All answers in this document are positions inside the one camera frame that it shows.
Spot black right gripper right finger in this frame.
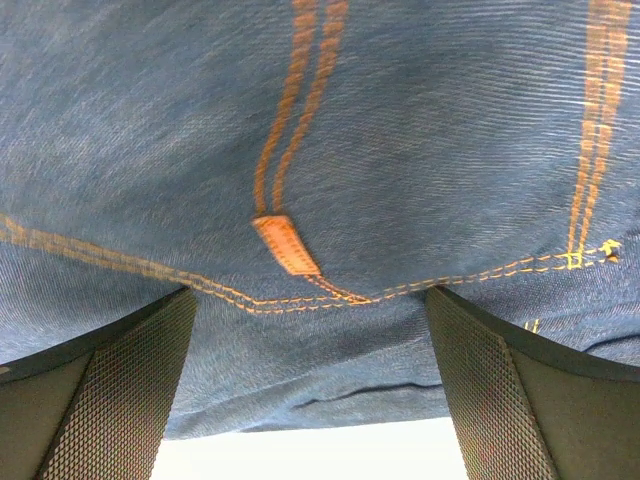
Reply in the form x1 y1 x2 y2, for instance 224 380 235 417
426 287 639 479

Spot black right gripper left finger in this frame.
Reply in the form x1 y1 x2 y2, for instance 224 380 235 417
1 288 197 480

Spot dark blue denim trousers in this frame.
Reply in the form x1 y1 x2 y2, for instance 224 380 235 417
1 1 639 439

